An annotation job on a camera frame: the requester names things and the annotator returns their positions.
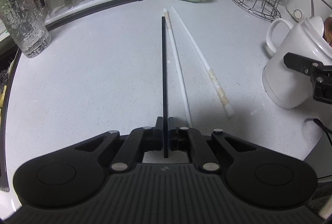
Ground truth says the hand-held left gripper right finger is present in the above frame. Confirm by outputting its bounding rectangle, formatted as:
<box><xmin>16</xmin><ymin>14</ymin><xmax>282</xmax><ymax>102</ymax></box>
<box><xmin>168</xmin><ymin>117</ymin><xmax>257</xmax><ymax>173</ymax></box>

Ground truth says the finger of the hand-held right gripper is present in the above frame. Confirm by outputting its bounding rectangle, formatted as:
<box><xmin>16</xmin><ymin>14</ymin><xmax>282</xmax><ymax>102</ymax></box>
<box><xmin>283</xmin><ymin>52</ymin><xmax>332</xmax><ymax>104</ymax></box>

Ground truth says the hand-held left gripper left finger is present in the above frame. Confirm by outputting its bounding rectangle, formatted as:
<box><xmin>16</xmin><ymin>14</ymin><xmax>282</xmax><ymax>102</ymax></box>
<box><xmin>74</xmin><ymin>117</ymin><xmax>165</xmax><ymax>173</ymax></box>

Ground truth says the white ceramic jar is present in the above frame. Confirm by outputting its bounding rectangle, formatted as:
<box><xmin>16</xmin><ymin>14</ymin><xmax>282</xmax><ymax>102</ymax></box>
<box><xmin>262</xmin><ymin>16</ymin><xmax>332</xmax><ymax>110</ymax></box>

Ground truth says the black chopstick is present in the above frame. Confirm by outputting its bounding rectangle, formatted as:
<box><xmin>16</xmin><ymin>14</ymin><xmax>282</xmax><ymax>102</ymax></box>
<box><xmin>161</xmin><ymin>16</ymin><xmax>170</xmax><ymax>158</ymax></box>

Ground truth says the white patterned chopstick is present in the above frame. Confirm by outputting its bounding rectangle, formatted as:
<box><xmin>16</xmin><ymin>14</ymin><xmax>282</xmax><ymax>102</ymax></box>
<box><xmin>170</xmin><ymin>7</ymin><xmax>234</xmax><ymax>118</ymax></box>
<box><xmin>163</xmin><ymin>8</ymin><xmax>193</xmax><ymax>128</ymax></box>

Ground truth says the bubbled textured drinking glass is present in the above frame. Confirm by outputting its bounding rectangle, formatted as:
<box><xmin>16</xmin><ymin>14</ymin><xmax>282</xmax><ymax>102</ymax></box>
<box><xmin>0</xmin><ymin>0</ymin><xmax>51</xmax><ymax>59</ymax></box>

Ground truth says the dark cable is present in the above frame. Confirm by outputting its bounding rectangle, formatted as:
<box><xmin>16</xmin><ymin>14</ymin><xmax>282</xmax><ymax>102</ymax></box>
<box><xmin>304</xmin><ymin>118</ymin><xmax>332</xmax><ymax>137</ymax></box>

